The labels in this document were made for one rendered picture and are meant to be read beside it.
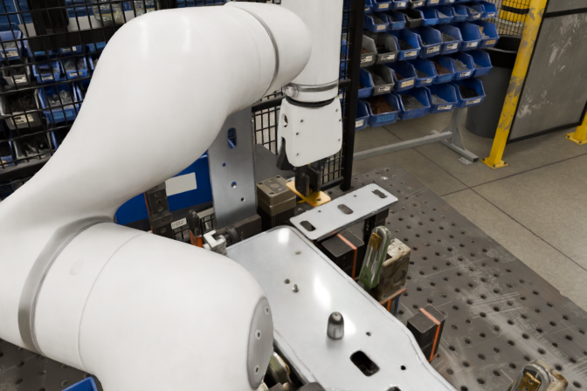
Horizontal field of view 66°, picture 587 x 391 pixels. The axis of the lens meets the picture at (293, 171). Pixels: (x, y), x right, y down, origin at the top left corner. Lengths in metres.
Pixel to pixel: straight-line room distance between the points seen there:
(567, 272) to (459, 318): 1.50
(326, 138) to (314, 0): 0.21
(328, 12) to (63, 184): 0.42
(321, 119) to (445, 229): 1.04
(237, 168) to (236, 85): 0.72
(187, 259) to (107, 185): 0.07
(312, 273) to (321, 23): 0.55
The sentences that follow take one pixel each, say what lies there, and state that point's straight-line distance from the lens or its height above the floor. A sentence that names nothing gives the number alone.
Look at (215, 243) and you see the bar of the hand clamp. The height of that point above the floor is 1.21.
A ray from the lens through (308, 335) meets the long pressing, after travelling 0.88.
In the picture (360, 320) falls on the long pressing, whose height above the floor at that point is 1.00.
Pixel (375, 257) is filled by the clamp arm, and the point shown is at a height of 1.06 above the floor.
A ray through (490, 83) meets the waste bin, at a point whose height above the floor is 0.46.
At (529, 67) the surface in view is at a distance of 3.41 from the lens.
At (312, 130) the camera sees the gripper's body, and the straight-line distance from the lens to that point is 0.69.
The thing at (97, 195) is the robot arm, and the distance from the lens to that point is 0.32.
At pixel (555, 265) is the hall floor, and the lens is 2.83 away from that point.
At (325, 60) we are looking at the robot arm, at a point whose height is 1.49.
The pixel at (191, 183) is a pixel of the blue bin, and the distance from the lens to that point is 1.11.
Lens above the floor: 1.69
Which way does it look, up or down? 31 degrees down
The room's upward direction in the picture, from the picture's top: straight up
